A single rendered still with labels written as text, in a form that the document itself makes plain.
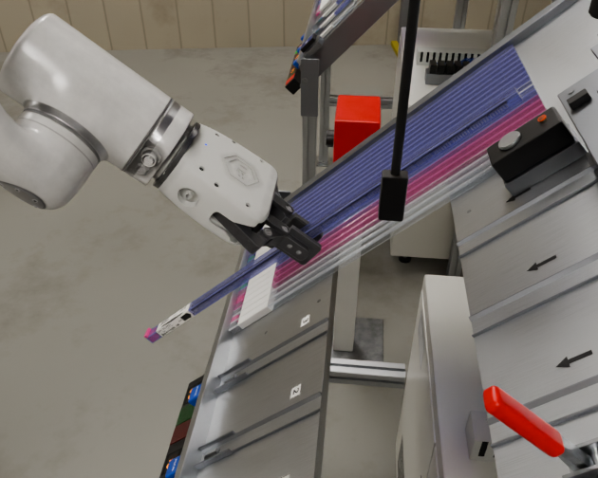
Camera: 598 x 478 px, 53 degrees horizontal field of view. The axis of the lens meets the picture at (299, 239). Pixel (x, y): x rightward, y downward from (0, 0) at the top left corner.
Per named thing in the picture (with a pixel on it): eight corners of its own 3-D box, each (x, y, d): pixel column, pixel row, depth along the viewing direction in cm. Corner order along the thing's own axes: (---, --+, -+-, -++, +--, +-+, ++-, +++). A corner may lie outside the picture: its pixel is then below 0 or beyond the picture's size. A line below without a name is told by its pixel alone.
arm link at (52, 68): (127, 165, 52) (181, 86, 55) (-16, 69, 48) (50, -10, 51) (111, 186, 59) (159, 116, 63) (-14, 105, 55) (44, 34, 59)
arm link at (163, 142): (155, 127, 52) (184, 147, 52) (181, 85, 59) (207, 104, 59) (111, 189, 56) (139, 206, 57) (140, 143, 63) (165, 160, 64)
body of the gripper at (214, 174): (171, 147, 52) (274, 218, 55) (199, 99, 60) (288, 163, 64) (131, 201, 56) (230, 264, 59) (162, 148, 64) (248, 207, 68)
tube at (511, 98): (152, 343, 74) (145, 338, 74) (156, 335, 76) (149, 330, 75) (523, 101, 51) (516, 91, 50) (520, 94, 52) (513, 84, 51)
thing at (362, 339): (299, 374, 173) (299, 129, 125) (307, 316, 192) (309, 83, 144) (383, 381, 171) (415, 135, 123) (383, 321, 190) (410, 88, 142)
